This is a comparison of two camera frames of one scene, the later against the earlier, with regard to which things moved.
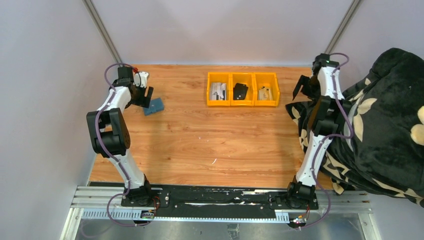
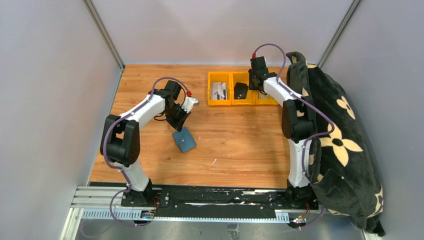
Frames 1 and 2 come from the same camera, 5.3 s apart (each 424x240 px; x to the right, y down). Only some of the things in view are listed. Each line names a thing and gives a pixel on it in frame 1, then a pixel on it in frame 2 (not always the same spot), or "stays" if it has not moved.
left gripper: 144,101 -> 178,124
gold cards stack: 264,94 stays
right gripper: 303,80 -> 252,86
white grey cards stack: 218,91 stays
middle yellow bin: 243,78 stays
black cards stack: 240,91 stays
